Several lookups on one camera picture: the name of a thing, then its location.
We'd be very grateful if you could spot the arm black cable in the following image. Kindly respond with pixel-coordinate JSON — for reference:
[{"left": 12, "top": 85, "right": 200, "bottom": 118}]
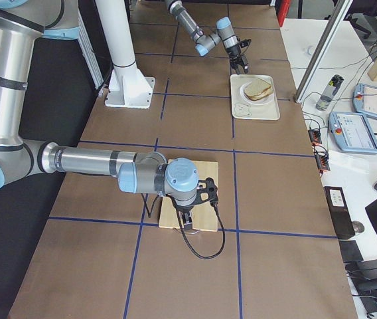
[{"left": 145, "top": 194, "right": 226, "bottom": 260}]

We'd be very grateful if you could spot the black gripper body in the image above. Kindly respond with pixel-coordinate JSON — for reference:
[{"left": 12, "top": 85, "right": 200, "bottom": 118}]
[
  {"left": 173, "top": 199, "right": 194, "bottom": 213},
  {"left": 226, "top": 45, "right": 241, "bottom": 60}
]

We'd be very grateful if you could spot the aluminium frame post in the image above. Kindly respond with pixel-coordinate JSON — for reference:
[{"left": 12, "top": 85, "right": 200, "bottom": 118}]
[{"left": 294, "top": 0, "right": 353, "bottom": 103}]

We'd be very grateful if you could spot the far teach pendant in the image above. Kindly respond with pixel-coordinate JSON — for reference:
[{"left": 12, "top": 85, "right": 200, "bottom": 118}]
[{"left": 352, "top": 84, "right": 377, "bottom": 119}]

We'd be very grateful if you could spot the teach pendant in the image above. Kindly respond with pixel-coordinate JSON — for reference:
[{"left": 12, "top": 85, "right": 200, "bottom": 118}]
[
  {"left": 352, "top": 84, "right": 377, "bottom": 119},
  {"left": 328, "top": 112, "right": 377, "bottom": 155}
]

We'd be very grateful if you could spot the white round plate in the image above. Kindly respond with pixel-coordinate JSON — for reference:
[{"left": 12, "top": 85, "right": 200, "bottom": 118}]
[{"left": 239, "top": 81, "right": 275, "bottom": 105}]

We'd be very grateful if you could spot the wooden cutting board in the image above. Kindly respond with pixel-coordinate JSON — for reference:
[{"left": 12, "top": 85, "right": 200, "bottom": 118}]
[{"left": 158, "top": 158, "right": 219, "bottom": 233}]

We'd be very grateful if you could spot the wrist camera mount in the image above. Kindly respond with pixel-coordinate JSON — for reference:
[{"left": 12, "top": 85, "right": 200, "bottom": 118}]
[
  {"left": 238, "top": 39, "right": 252, "bottom": 49},
  {"left": 194, "top": 177, "right": 218, "bottom": 207}
]

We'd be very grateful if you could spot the red black connector block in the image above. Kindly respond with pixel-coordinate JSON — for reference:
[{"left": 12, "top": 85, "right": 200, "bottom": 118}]
[{"left": 308, "top": 128, "right": 331, "bottom": 175}]

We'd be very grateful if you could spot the near teach pendant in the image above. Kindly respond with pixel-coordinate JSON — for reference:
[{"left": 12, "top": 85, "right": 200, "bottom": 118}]
[{"left": 328, "top": 112, "right": 377, "bottom": 155}]

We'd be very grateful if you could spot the cream bear tray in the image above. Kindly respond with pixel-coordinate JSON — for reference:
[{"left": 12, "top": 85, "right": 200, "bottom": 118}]
[{"left": 230, "top": 74, "right": 280, "bottom": 120}]

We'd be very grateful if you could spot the white camera pole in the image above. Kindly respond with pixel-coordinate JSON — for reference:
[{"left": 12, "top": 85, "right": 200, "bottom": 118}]
[{"left": 95, "top": 0, "right": 136, "bottom": 68}]

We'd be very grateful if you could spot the clear water bottle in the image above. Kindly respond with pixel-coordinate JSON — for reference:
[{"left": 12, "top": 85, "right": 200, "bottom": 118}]
[{"left": 315, "top": 74, "right": 344, "bottom": 111}]

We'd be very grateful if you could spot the black box with label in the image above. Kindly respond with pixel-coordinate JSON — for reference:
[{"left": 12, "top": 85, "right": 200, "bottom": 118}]
[{"left": 323, "top": 186, "right": 355, "bottom": 240}]

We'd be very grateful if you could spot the bread slice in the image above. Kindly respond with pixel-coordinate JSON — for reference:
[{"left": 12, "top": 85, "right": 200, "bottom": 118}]
[
  {"left": 244, "top": 88, "right": 273, "bottom": 101},
  {"left": 245, "top": 78, "right": 272, "bottom": 91}
]

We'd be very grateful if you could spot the white pole base plate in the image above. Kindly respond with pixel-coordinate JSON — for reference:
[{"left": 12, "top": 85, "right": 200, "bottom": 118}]
[{"left": 105, "top": 66, "right": 155, "bottom": 109}]

